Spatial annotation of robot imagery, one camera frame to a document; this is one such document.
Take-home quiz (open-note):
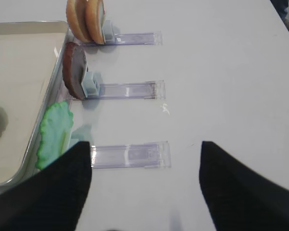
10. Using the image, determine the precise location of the clear middle rack holder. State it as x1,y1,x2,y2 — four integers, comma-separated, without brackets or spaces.
68,71,166,101

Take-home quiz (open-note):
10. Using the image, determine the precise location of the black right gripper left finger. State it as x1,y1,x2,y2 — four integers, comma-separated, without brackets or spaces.
0,141,91,231

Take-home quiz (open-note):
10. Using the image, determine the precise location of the silver metal tray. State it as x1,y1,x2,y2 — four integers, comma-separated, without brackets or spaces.
0,21,69,187

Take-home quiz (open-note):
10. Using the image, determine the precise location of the green lettuce leaf standing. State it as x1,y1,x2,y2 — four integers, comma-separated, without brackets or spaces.
36,101,74,170

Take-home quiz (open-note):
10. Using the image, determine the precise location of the clear bottom rack holder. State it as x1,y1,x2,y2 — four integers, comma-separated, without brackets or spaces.
91,141,171,169

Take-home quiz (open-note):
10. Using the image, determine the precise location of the clear top rack holder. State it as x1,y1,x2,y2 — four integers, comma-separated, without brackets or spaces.
74,20,163,47

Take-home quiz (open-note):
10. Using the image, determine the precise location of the brown meat patty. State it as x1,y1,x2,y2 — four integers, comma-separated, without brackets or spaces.
62,42,87,100

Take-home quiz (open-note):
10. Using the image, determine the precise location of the clear rack holder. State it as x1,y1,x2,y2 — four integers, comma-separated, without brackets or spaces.
68,71,166,101
91,141,171,169
74,20,163,47

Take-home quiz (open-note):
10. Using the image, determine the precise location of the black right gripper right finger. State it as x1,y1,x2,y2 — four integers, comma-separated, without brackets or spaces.
199,141,289,231

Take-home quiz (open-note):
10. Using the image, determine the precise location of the right bread bun slice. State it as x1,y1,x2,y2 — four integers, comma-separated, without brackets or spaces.
85,0,105,45

